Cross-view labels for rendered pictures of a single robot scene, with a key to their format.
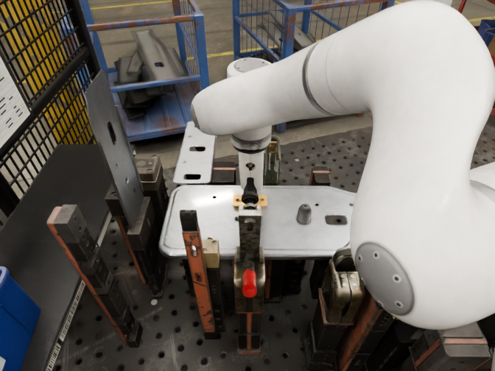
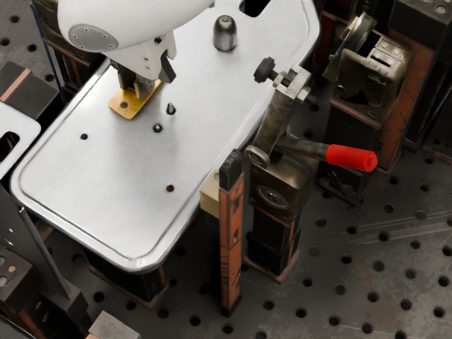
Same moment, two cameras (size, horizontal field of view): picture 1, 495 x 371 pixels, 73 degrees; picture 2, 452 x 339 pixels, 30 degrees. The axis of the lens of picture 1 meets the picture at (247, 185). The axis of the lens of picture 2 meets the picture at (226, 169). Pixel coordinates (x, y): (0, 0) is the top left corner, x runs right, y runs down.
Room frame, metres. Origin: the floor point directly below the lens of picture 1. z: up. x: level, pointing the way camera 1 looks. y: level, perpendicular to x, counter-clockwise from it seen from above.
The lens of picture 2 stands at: (0.17, 0.40, 1.93)
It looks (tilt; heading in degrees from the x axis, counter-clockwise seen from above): 64 degrees down; 303
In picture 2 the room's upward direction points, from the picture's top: straight up
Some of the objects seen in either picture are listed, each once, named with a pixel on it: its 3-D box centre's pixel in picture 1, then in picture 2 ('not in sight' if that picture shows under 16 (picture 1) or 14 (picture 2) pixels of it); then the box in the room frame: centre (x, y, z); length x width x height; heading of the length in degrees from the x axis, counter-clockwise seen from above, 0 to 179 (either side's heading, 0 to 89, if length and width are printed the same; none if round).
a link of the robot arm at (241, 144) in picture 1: (250, 135); not in sight; (0.56, -0.01, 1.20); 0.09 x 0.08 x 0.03; 179
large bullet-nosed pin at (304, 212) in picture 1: (303, 214); (224, 33); (0.51, -0.13, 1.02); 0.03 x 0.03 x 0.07
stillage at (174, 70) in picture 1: (144, 59); not in sight; (2.59, 0.82, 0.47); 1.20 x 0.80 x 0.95; 17
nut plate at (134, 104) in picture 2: (250, 199); (137, 86); (0.56, -0.01, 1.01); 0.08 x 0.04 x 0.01; 89
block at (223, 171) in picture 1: (225, 205); (42, 142); (0.70, 0.07, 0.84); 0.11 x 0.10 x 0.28; 179
